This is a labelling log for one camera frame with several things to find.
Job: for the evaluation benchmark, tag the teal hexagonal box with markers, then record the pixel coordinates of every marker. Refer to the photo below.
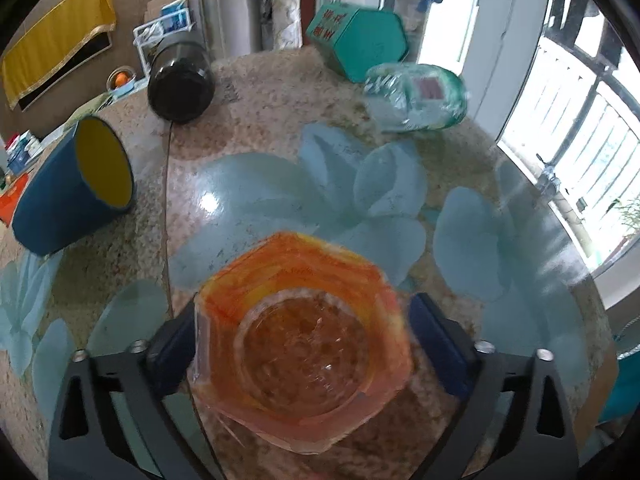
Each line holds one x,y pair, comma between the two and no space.
361,40

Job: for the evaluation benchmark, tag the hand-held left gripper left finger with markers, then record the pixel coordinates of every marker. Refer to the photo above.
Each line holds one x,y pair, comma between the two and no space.
170,347

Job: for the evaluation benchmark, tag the blue cup yellow inside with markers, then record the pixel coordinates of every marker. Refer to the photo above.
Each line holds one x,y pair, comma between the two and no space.
75,185

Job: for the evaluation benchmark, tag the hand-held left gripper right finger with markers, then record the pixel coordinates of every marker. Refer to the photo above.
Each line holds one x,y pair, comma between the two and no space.
440,345

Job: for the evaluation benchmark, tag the orange glass cup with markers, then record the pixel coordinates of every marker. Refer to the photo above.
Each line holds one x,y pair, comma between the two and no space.
302,342

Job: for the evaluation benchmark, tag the yellow cloth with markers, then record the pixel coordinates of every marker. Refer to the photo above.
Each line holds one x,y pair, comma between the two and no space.
55,42

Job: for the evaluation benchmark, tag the crumpled clear plastic bottle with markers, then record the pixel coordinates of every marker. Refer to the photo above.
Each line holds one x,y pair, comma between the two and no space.
415,97

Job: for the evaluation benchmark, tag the black cylindrical jar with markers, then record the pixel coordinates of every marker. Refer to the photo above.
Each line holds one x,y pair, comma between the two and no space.
180,80

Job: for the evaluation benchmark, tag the orange plastic item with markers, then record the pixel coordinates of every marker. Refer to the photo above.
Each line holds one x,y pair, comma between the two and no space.
11,200

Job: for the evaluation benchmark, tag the bowl with orange fruit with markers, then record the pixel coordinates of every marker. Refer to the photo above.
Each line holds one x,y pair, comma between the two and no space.
121,79

